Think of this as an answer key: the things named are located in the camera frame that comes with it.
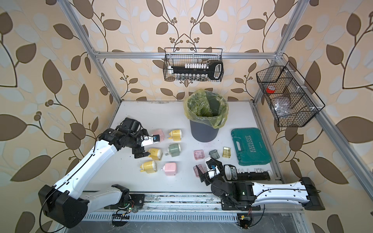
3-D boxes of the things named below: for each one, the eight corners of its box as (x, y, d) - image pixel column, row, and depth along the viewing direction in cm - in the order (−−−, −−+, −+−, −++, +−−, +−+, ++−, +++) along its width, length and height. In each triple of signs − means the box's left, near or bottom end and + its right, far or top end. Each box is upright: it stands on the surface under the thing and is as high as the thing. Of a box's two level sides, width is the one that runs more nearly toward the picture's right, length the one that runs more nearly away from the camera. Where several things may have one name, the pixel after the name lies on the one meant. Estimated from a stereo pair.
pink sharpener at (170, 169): (162, 175, 85) (160, 171, 79) (163, 167, 88) (161, 162, 82) (176, 175, 85) (175, 171, 79) (177, 167, 88) (176, 162, 82)
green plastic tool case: (238, 165, 88) (240, 162, 84) (231, 132, 104) (232, 127, 100) (268, 165, 88) (272, 162, 84) (257, 131, 104) (260, 127, 100)
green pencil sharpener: (168, 157, 91) (167, 151, 86) (169, 148, 95) (168, 143, 89) (180, 157, 91) (180, 151, 86) (181, 148, 95) (180, 143, 89)
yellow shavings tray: (222, 157, 92) (223, 155, 90) (222, 147, 96) (223, 146, 94) (229, 158, 91) (230, 157, 89) (229, 148, 95) (230, 147, 94)
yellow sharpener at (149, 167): (142, 173, 86) (138, 168, 79) (144, 163, 90) (140, 157, 83) (156, 173, 86) (153, 168, 79) (158, 163, 90) (155, 157, 83)
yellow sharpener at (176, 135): (169, 141, 99) (168, 135, 93) (170, 135, 102) (168, 129, 96) (181, 141, 99) (181, 135, 93) (182, 135, 102) (181, 129, 96)
